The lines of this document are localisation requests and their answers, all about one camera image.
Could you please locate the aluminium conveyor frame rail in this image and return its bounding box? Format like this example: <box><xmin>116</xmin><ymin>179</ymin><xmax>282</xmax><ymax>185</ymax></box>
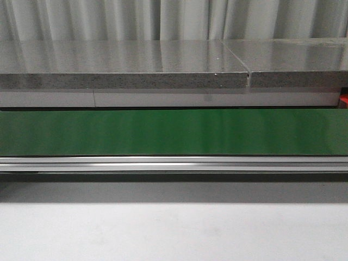
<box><xmin>1</xmin><ymin>156</ymin><xmax>347</xmax><ymax>172</ymax></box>

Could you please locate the grey stone counter slab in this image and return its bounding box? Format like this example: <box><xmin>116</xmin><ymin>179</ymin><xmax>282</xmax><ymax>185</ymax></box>
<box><xmin>1</xmin><ymin>40</ymin><xmax>247</xmax><ymax>90</ymax></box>
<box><xmin>223</xmin><ymin>38</ymin><xmax>347</xmax><ymax>89</ymax></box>

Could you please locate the red plastic tray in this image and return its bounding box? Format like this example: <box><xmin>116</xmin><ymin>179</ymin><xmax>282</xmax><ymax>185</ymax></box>
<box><xmin>338</xmin><ymin>94</ymin><xmax>348</xmax><ymax>109</ymax></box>

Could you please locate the white pleated curtain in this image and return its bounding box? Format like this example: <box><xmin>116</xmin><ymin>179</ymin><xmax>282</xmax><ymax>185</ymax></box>
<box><xmin>1</xmin><ymin>1</ymin><xmax>347</xmax><ymax>41</ymax></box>

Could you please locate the green conveyor belt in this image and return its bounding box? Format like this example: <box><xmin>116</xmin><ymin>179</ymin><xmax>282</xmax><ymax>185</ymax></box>
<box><xmin>1</xmin><ymin>109</ymin><xmax>347</xmax><ymax>156</ymax></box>

